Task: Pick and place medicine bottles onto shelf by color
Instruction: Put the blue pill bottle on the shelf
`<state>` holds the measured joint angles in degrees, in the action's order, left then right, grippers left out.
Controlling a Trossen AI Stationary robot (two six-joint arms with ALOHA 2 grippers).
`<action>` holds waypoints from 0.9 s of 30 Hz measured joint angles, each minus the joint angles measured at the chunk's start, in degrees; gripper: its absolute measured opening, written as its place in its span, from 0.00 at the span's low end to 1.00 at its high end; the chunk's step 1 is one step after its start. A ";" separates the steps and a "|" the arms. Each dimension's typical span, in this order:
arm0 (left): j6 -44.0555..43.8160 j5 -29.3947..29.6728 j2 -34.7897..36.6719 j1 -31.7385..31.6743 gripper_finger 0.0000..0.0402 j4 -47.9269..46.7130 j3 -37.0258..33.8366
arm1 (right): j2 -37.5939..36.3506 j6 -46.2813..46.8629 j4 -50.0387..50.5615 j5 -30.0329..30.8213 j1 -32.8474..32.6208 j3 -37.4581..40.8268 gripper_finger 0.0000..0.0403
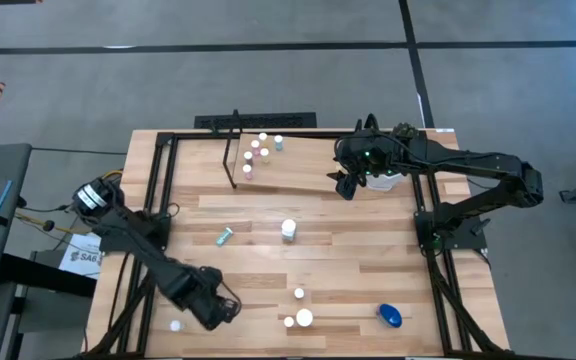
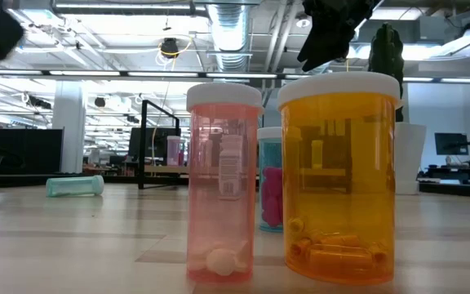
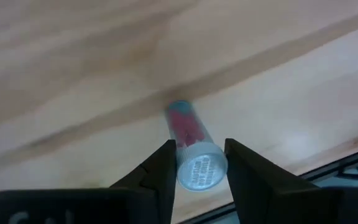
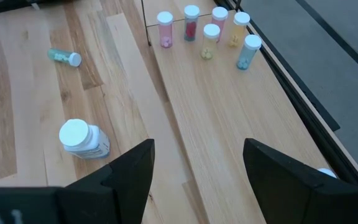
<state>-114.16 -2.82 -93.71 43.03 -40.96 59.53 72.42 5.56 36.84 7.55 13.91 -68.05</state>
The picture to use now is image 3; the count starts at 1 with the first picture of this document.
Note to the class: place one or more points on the teal bottle with pink pills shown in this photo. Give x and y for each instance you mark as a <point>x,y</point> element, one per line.
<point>202,169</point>

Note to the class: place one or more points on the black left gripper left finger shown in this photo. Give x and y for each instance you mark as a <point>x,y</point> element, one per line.
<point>163,174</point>

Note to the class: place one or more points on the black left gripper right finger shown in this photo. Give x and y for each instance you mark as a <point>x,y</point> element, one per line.
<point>259,186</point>

